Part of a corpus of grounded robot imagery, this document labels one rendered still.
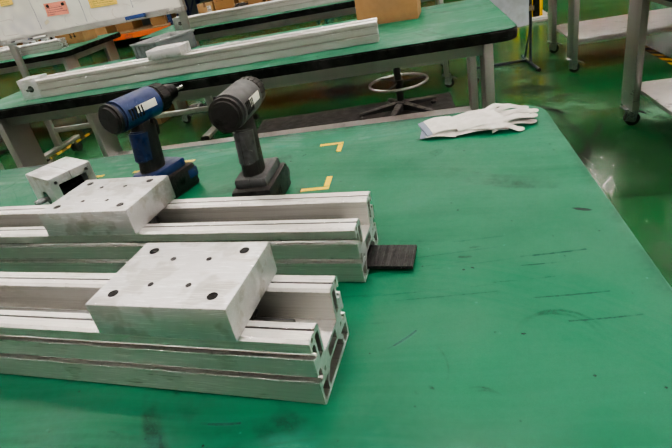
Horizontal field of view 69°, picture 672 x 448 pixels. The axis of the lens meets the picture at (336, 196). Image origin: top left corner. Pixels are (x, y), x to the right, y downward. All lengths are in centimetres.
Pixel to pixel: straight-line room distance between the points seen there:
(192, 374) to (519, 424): 32
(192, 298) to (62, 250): 41
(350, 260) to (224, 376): 22
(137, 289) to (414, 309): 31
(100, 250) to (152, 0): 307
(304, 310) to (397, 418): 14
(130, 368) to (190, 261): 14
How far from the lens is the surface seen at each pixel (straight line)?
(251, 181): 86
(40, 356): 71
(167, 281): 54
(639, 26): 296
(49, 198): 115
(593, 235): 73
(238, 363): 52
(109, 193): 82
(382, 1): 258
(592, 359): 56
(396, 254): 68
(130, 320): 54
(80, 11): 407
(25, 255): 94
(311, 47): 218
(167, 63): 238
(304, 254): 65
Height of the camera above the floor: 118
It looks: 27 degrees down
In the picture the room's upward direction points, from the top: 12 degrees counter-clockwise
